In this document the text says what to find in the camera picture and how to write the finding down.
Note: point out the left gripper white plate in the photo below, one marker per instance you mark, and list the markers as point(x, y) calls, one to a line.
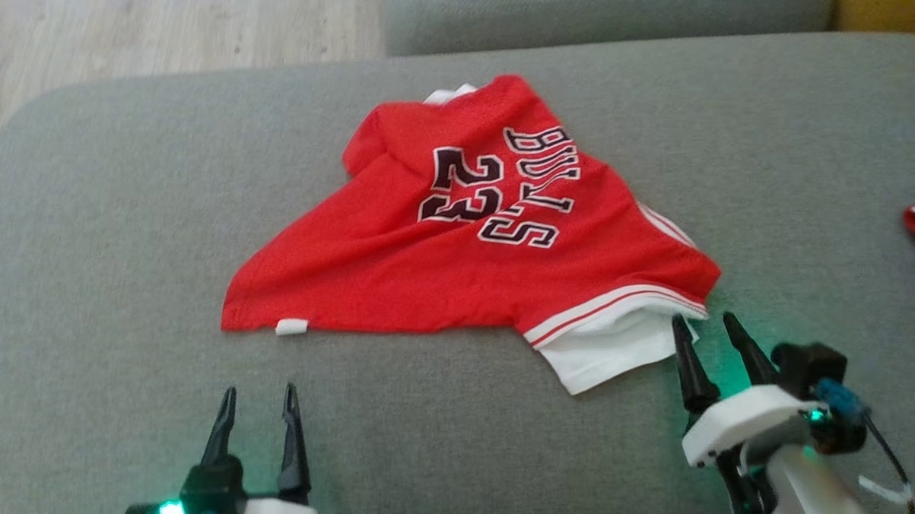
point(214, 486)

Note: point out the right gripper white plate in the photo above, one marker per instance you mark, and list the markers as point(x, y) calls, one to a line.
point(745, 422)

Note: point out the red basketball jersey number 23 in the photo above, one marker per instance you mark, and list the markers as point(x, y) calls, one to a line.
point(397, 267)

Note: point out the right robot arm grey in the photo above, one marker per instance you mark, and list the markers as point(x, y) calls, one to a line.
point(808, 488)

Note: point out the large grey sofa seat cushion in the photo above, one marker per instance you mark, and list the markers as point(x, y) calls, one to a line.
point(121, 223)

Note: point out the small grey sofa cushion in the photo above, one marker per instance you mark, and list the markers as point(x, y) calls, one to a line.
point(609, 8)

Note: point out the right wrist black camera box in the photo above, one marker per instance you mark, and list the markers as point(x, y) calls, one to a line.
point(808, 366)

